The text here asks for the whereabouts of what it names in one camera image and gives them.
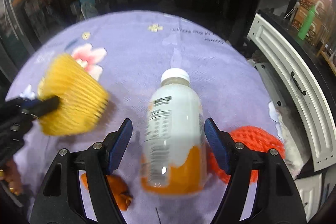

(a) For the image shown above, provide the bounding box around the orange foam fruit net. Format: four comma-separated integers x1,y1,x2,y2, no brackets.
206,126,285,184

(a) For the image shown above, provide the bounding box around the yellow foam fruit net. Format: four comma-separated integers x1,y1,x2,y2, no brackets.
38,53,109,136

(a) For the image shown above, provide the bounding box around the orange-white drink bottle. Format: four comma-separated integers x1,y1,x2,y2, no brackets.
141,68,207,196

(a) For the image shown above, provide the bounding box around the person's left hand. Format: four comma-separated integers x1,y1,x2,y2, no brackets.
1,159,23,196

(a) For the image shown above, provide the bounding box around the white drawer cabinet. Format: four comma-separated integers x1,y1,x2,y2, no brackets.
295,171,335,222

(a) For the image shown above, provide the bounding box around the white long desk drawer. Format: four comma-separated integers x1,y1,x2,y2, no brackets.
248,11,335,171

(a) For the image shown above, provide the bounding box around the purple floral tablecloth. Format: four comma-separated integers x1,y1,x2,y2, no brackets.
7,11,281,223

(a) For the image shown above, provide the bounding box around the green bottle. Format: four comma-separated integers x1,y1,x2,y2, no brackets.
298,5,315,40

